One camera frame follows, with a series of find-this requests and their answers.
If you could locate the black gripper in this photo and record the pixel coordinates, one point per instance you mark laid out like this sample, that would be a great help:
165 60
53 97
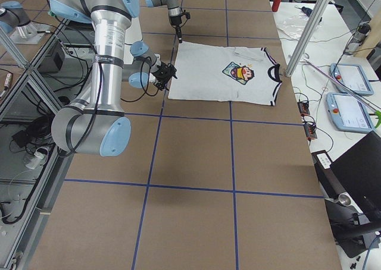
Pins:
163 72
174 20

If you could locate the grey cartoon print t-shirt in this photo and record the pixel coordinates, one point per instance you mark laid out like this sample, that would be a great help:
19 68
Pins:
216 73

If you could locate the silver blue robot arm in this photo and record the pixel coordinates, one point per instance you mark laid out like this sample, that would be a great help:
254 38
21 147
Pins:
94 122
170 4

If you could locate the clear plastic sheet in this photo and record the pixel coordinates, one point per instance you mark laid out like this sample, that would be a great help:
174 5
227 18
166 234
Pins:
293 26

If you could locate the upper orange usb hub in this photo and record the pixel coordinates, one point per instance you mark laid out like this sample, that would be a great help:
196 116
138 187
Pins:
303 107

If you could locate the orange usb hub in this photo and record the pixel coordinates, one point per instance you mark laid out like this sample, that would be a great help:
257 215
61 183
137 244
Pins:
310 131
303 107

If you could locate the black power adapter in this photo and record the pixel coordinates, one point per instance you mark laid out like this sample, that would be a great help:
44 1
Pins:
21 138

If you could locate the lower orange usb hub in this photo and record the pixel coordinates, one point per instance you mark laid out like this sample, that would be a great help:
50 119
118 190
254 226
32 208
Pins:
310 131

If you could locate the upper blue teach pendant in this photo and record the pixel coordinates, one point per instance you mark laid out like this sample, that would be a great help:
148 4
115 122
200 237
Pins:
353 77

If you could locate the blue teach pendant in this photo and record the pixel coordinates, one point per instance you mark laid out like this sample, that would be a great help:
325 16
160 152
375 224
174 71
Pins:
353 77
348 114

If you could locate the grey drink bottle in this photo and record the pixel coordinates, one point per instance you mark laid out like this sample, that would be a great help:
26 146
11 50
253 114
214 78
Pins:
358 38

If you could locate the lower blue teach pendant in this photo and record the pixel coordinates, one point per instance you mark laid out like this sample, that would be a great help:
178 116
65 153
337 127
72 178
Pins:
348 114

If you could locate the dark box with label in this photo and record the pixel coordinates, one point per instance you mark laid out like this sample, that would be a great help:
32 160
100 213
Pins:
327 179

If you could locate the aluminium frame rack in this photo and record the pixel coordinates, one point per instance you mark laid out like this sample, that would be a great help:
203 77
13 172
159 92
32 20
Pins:
45 78

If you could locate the aluminium frame post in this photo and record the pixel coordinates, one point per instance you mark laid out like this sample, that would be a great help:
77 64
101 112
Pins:
312 23

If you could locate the black camera stand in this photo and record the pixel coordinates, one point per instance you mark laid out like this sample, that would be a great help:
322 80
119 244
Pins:
353 231

